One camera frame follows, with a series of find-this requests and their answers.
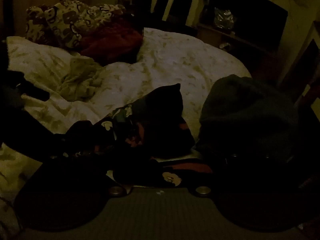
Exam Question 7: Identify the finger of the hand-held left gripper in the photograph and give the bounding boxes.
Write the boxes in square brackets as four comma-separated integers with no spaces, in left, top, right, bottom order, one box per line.
[22,85,50,102]

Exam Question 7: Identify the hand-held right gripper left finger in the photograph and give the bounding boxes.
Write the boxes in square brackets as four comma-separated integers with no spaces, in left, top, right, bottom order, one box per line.
[49,120,132,197]

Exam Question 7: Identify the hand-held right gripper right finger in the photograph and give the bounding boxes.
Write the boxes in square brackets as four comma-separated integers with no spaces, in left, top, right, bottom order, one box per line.
[195,152,295,197]

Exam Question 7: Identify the black cartoon print shirt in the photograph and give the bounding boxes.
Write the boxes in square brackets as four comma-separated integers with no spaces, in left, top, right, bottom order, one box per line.
[66,82,214,188]

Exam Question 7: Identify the pale green crumpled cloth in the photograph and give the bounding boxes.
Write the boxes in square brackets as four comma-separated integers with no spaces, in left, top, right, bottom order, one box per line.
[59,56,105,103]

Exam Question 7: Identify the dark green cloth pile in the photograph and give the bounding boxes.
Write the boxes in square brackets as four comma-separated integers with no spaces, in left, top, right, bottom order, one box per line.
[196,74,300,158]

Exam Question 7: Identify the brown patterned pillow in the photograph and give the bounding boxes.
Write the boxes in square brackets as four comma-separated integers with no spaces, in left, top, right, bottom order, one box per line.
[25,1,127,48]

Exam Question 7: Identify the dark red pillow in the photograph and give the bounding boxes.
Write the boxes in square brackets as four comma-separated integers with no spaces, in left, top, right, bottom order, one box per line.
[79,21,144,65]

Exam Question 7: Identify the white leaf print blanket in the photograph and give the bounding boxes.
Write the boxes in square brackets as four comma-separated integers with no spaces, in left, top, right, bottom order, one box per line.
[0,27,252,200]

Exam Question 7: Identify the wooden shelf unit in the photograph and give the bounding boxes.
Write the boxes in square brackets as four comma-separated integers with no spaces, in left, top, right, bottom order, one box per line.
[195,0,320,85]

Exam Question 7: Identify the shiny plastic bag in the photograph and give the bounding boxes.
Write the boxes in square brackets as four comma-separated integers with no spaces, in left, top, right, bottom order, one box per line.
[213,7,235,32]

